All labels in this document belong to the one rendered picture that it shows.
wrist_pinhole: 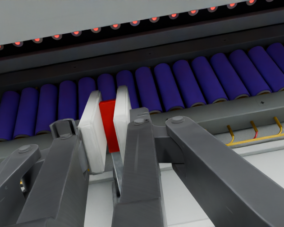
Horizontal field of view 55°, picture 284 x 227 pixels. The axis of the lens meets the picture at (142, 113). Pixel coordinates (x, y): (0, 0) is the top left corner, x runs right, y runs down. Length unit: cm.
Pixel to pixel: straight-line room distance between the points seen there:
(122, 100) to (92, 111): 2
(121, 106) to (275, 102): 15
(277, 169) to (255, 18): 17
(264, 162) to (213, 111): 6
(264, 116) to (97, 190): 15
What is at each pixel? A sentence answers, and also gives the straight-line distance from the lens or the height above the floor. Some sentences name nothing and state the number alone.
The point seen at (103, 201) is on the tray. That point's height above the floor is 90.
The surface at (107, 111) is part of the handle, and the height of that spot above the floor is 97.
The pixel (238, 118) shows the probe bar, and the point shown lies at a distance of 24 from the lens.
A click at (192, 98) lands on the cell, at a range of 26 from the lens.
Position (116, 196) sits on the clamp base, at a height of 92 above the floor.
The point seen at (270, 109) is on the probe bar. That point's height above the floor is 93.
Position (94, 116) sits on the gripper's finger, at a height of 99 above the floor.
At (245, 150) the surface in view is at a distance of 24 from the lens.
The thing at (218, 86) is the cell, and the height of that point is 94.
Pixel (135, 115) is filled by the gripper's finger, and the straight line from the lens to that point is 16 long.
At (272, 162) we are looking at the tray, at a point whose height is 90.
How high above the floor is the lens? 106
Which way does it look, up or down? 29 degrees down
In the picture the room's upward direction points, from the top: 10 degrees counter-clockwise
